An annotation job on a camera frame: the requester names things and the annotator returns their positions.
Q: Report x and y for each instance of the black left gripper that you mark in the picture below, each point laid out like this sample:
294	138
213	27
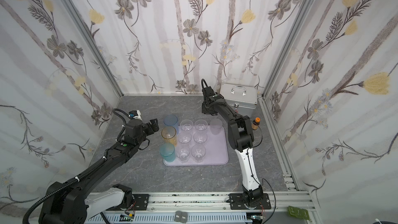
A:
152	126

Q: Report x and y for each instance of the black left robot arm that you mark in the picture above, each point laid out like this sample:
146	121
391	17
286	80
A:
68	202

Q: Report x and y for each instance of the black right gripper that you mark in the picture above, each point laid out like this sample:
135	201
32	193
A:
208	93

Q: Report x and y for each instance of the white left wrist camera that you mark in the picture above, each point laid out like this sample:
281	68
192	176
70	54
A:
135	114

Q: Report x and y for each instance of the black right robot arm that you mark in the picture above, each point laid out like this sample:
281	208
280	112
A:
241	138

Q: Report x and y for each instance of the teal dotted plastic tumbler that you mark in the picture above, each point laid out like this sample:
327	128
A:
167	152

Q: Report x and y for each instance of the blue frosted plastic tumbler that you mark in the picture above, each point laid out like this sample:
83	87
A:
171	121

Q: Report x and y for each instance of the clear faceted glass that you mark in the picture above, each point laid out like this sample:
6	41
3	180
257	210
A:
186	125
184	137
183	153

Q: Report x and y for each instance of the brown bottle orange cap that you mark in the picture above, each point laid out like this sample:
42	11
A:
255	123

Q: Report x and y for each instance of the lilac plastic tray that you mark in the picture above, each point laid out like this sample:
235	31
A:
216	152

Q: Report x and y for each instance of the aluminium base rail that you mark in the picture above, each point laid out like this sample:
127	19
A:
170	202

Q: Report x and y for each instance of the white slotted cable duct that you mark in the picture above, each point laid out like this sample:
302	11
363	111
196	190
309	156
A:
168	218

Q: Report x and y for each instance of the silver metal first-aid case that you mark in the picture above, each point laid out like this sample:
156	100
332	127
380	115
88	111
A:
243	99

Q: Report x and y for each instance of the yellow plastic tumbler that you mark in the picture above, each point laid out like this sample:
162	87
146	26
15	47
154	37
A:
169	134

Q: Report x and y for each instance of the clear frosted tall tumbler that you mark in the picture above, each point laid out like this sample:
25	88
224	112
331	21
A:
215	126
198	152

